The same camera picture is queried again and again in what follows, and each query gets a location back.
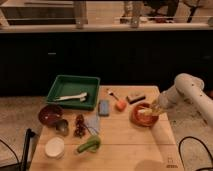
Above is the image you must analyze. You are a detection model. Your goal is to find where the blue sponge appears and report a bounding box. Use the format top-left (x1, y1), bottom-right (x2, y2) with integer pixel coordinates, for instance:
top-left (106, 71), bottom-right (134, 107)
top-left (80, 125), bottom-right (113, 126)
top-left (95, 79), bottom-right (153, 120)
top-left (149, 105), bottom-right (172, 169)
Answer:
top-left (98, 100), bottom-right (109, 116)

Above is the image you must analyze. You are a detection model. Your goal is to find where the black cable right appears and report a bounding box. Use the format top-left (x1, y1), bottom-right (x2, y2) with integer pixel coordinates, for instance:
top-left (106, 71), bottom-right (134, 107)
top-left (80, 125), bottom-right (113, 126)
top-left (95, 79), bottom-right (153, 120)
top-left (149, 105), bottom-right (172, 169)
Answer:
top-left (178, 135), bottom-right (213, 171)

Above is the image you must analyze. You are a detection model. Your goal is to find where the orange red bowl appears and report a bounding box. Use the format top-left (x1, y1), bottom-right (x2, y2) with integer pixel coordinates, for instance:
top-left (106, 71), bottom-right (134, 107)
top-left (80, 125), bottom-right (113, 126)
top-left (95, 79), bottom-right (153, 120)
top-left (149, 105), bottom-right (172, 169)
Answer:
top-left (129, 102), bottom-right (159, 127)

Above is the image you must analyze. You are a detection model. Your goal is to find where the orange carrot toy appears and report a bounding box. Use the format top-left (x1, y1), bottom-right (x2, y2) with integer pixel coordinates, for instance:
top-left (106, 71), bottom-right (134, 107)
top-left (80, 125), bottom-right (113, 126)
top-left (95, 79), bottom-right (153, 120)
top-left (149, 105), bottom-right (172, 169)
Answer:
top-left (107, 90), bottom-right (127, 112)

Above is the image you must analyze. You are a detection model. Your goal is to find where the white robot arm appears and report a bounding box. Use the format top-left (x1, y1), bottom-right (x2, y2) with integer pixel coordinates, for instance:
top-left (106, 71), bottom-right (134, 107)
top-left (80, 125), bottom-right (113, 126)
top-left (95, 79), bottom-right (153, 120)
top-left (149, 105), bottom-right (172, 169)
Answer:
top-left (150, 73), bottom-right (213, 129)

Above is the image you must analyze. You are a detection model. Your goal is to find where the black stand left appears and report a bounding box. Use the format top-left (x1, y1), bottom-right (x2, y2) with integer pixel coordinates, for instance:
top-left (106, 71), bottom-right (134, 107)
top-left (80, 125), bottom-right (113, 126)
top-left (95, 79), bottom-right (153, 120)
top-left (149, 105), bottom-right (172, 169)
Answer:
top-left (0, 128), bottom-right (37, 171)

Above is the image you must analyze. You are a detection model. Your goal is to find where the yellow banana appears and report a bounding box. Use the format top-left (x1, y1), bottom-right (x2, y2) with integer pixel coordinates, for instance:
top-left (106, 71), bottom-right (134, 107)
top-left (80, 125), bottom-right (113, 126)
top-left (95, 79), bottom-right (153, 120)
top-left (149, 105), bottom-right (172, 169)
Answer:
top-left (138, 108), bottom-right (153, 116)

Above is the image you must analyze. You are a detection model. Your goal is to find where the green pepper toy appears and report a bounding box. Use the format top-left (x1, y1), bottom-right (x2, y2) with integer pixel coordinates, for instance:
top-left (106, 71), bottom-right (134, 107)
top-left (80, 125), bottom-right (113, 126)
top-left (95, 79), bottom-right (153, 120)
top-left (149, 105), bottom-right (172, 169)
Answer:
top-left (76, 135), bottom-right (101, 153)

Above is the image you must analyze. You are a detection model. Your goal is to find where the white round container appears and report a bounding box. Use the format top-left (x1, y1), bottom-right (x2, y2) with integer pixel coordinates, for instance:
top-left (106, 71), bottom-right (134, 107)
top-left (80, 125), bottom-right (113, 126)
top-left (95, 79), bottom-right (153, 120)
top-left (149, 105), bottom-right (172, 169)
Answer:
top-left (45, 137), bottom-right (65, 159)

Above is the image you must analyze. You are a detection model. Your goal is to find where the green plastic tray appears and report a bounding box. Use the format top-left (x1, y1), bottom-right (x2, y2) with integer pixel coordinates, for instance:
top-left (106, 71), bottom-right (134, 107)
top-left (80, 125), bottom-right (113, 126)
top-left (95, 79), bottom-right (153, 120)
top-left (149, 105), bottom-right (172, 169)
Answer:
top-left (46, 75), bottom-right (100, 110)

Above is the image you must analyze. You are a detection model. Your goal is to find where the white bone toy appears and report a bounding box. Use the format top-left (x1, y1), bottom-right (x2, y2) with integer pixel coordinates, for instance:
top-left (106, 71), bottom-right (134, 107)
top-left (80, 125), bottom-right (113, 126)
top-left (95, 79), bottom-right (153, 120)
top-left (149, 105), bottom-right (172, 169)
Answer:
top-left (54, 92), bottom-right (87, 101)

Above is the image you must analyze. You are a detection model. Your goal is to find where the small metal cup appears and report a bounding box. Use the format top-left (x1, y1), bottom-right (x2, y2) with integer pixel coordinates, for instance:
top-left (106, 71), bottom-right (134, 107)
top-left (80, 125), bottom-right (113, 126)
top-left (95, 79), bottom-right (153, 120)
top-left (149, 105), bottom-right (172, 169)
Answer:
top-left (55, 119), bottom-right (69, 136)

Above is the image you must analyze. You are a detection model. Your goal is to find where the dark red bowl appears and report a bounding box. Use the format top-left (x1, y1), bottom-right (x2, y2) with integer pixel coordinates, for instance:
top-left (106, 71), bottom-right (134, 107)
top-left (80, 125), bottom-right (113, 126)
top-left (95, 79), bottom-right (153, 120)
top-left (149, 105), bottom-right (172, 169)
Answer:
top-left (38, 104), bottom-right (63, 126)

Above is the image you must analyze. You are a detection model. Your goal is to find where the dark red grape bunch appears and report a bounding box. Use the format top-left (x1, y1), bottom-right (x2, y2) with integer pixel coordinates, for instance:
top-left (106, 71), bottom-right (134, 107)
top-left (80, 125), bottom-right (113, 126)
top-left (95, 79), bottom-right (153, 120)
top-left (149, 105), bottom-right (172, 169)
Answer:
top-left (74, 115), bottom-right (85, 138)

